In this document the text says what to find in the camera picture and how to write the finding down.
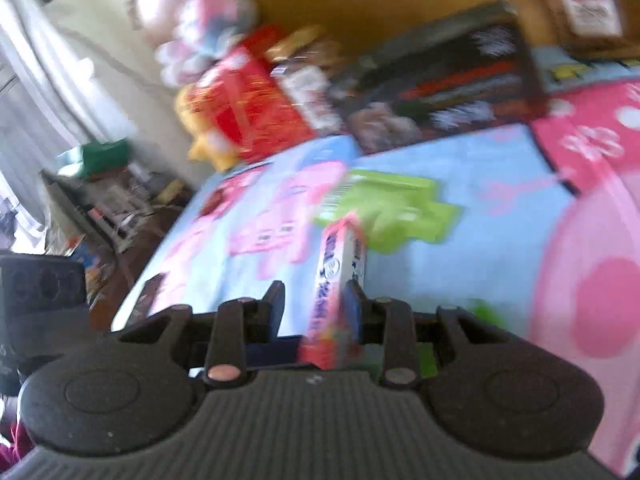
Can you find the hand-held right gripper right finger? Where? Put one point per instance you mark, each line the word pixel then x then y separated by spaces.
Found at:
pixel 352 310

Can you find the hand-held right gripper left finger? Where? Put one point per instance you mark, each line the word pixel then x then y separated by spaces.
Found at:
pixel 277 307

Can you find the pink long snack box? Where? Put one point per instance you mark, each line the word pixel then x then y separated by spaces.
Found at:
pixel 332 270

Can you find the green cracker packet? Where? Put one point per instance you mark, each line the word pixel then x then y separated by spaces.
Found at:
pixel 395 200

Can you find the black printed storage box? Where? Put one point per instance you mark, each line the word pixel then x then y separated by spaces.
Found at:
pixel 450 75

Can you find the magenta cloth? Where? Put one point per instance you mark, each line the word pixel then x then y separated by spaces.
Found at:
pixel 12 447

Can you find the green bag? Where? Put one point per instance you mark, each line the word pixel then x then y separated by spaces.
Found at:
pixel 105 157

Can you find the yellow duck plush toy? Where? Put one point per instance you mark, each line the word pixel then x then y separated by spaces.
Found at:
pixel 210 149

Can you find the printed cartoon pig blanket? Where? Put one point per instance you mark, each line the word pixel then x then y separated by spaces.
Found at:
pixel 475 185

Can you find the red gift bag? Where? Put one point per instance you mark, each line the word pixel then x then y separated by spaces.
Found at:
pixel 250 105

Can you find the white curtain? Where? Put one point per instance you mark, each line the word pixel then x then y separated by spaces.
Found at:
pixel 45 85

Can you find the gold-lid mixed nut jar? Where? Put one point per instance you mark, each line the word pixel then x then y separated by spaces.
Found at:
pixel 305 90

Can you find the pink and blue plush toy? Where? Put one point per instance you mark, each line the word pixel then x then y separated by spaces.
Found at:
pixel 210 20

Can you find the gold-lid pecan jar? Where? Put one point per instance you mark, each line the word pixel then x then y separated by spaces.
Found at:
pixel 585 0

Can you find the brown seat cushion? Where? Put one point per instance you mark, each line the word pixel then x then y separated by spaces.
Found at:
pixel 632 5

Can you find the wood-pattern wall sheet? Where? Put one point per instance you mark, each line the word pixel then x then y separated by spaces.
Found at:
pixel 375 0

